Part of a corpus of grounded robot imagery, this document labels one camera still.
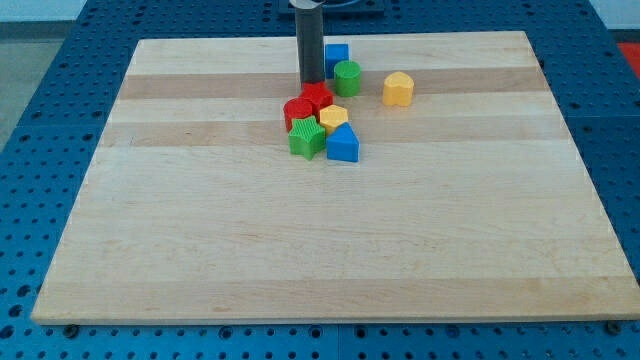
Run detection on yellow heart block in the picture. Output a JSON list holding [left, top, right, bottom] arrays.
[[382, 72, 415, 107]]

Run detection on blue cube block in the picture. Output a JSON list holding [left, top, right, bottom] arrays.
[[324, 43, 350, 79]]

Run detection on blue triangle block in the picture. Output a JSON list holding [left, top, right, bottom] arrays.
[[326, 122, 360, 162]]

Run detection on green star block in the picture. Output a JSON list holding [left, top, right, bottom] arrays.
[[288, 115, 326, 160]]

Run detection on yellow hexagon block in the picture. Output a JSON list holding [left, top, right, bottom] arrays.
[[319, 105, 349, 136]]

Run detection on red cylinder block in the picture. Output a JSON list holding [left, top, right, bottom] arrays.
[[283, 97, 313, 132]]

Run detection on red star block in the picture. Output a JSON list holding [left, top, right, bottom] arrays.
[[299, 81, 334, 117]]

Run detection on green cylinder block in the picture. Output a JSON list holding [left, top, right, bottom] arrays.
[[334, 60, 361, 97]]

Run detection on wooden board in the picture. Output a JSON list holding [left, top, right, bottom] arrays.
[[32, 31, 639, 325]]

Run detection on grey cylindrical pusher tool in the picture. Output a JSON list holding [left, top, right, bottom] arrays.
[[290, 0, 325, 83]]

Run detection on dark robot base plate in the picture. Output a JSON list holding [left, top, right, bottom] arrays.
[[275, 0, 385, 16]]

